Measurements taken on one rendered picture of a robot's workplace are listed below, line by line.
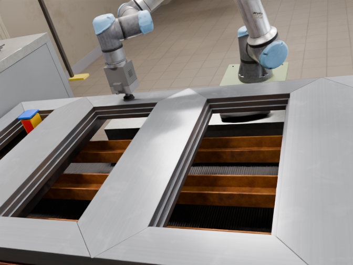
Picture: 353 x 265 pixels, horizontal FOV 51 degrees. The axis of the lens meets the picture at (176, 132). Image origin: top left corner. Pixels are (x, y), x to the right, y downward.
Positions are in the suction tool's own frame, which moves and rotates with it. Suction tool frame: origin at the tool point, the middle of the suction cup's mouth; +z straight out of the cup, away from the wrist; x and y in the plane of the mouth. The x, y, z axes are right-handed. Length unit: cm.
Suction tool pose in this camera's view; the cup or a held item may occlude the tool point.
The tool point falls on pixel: (129, 101)
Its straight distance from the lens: 138.9
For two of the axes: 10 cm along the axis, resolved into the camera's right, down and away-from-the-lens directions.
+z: 2.2, 8.3, 5.1
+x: 3.8, -5.5, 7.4
